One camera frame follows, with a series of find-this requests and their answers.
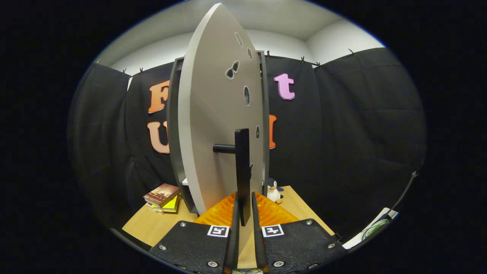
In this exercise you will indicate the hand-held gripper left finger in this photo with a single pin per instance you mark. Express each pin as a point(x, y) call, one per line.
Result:
point(233, 243)

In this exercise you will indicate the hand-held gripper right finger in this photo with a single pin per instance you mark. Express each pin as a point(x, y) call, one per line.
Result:
point(258, 243)

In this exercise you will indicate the grey shoe cabinet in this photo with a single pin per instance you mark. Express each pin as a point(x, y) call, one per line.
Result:
point(173, 133)

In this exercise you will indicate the beige shoe cabinet door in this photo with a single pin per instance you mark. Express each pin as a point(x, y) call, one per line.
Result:
point(213, 114)

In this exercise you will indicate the penguin plush toy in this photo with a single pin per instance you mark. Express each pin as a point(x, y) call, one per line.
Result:
point(272, 192)

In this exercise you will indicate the yellow book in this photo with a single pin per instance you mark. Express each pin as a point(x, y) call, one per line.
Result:
point(171, 205)

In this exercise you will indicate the thin orange book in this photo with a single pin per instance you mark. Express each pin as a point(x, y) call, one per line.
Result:
point(154, 209)

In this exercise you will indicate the brown book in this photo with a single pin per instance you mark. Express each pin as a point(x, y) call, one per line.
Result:
point(161, 194)

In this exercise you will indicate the black backdrop cloth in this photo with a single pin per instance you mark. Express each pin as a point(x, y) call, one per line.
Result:
point(361, 133)

